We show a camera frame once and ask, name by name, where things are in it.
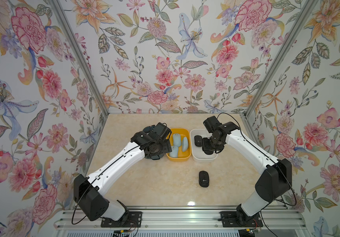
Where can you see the white storage box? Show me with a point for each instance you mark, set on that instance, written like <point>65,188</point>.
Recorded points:
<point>198,154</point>

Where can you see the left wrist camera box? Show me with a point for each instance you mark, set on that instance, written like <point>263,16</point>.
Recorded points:
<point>160,132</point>

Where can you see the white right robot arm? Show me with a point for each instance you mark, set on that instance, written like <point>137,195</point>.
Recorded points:
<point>275,174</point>

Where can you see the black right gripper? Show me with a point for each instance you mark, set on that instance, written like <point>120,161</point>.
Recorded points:
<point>205,147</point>

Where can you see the dark teal storage box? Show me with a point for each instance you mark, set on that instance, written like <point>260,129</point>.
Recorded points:
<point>148,129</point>

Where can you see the aluminium front rail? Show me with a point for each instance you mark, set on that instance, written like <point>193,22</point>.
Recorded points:
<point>185,221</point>

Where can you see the left aluminium corner post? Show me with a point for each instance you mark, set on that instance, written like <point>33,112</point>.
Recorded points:
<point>70,36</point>

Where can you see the light blue mouse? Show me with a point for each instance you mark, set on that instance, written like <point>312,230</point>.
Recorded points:
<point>185,144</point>
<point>177,140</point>
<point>174,152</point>

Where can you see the right aluminium corner post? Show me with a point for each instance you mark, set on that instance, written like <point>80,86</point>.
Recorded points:
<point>297,26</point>

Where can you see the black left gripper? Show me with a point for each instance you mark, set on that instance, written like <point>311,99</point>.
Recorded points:
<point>167,146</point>

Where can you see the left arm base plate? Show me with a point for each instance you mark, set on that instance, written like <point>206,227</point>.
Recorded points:
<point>121,219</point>

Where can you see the aluminium corner post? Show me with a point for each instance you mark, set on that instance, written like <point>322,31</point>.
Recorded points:
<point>70,36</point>
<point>297,26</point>

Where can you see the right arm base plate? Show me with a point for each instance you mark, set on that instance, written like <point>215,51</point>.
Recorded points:
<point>238,219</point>

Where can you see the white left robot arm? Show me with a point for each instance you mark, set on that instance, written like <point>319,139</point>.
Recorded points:
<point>89,191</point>

